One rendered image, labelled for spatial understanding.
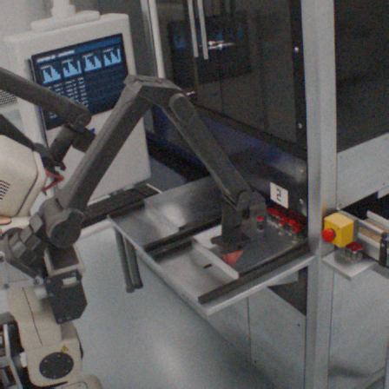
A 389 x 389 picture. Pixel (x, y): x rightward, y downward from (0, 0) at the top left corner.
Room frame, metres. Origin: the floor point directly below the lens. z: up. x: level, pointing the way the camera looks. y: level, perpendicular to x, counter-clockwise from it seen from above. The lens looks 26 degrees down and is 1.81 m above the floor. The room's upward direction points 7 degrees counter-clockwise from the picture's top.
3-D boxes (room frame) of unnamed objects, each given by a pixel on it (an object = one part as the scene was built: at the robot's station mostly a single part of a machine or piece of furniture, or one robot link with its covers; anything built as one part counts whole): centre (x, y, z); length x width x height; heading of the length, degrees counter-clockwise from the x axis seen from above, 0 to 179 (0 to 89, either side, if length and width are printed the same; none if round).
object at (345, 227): (1.26, -0.41, 1.00); 0.08 x 0.07 x 0.07; 118
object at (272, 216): (1.48, -0.28, 0.90); 0.18 x 0.02 x 0.05; 28
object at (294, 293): (2.23, 0.14, 0.73); 1.98 x 0.01 x 0.25; 28
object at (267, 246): (1.42, -0.18, 0.90); 0.34 x 0.26 x 0.04; 118
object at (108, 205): (1.93, 0.34, 0.82); 0.40 x 0.14 x 0.02; 123
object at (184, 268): (1.54, -0.04, 0.87); 0.70 x 0.48 x 0.02; 28
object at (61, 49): (2.13, 0.43, 1.19); 0.50 x 0.19 x 0.78; 123
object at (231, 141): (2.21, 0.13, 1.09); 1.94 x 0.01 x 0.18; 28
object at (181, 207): (1.72, -0.02, 0.90); 0.34 x 0.26 x 0.04; 118
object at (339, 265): (1.27, -0.45, 0.87); 0.14 x 0.13 x 0.02; 118
